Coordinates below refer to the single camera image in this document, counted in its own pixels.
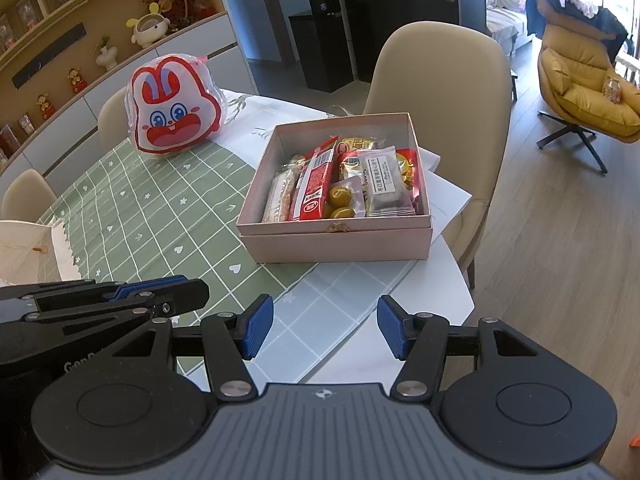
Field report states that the large beige chair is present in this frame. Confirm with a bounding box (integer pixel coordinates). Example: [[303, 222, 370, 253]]
[[362, 21, 513, 288]]

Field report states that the golden foil snack packet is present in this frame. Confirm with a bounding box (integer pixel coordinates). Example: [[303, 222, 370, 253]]
[[336, 135, 378, 158]]

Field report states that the grey side cabinet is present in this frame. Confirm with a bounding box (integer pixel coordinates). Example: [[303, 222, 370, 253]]
[[456, 0, 488, 36]]

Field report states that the black tower appliance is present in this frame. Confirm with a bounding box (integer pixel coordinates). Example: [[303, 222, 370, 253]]
[[288, 0, 353, 93]]

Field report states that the rabbit face plastic bag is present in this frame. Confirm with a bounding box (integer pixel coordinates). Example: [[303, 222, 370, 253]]
[[124, 52, 229, 158]]

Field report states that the black sideboard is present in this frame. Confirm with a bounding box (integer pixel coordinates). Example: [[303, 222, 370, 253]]
[[345, 0, 461, 86]]

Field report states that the white vase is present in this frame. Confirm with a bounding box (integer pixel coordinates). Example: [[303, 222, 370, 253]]
[[94, 36, 118, 72]]

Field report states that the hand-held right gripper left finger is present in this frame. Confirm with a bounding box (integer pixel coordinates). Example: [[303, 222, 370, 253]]
[[112, 294, 275, 403]]

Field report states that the grey sofa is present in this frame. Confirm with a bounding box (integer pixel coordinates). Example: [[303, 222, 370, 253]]
[[485, 0, 528, 56]]

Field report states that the white paper sheet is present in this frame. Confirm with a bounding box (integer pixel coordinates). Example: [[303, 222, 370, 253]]
[[415, 147, 473, 248]]

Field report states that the clear green olive packet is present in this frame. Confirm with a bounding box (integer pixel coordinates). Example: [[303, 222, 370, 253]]
[[325, 175, 368, 220]]

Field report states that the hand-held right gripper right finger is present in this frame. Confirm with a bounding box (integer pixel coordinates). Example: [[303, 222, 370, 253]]
[[376, 294, 536, 403]]

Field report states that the black soundbar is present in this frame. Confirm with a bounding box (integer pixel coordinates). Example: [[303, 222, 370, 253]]
[[11, 22, 87, 88]]

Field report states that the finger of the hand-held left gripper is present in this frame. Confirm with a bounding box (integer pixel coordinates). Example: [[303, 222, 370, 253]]
[[0, 305, 172, 342], [0, 275, 211, 317]]

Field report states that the yellow armchair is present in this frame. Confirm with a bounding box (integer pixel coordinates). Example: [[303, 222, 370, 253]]
[[537, 12, 640, 176]]

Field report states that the long red snack packet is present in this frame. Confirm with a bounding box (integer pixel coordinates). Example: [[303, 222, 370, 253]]
[[287, 136, 341, 222]]

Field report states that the white floral cloth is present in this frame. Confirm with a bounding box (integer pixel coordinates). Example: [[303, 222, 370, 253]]
[[220, 89, 351, 171]]

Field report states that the red festive ornament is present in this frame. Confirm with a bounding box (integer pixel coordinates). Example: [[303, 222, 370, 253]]
[[150, 0, 216, 28]]

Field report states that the green checked tablecloth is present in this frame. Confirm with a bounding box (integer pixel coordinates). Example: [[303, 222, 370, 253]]
[[37, 132, 381, 386]]

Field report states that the pink cardboard box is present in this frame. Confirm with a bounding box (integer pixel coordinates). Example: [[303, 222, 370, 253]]
[[236, 112, 434, 264]]

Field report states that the dark blue garment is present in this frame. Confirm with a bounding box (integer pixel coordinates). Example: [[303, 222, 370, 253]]
[[525, 0, 631, 61]]

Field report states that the white rabbit pot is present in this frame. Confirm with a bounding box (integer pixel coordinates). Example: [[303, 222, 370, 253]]
[[125, 2, 168, 50]]

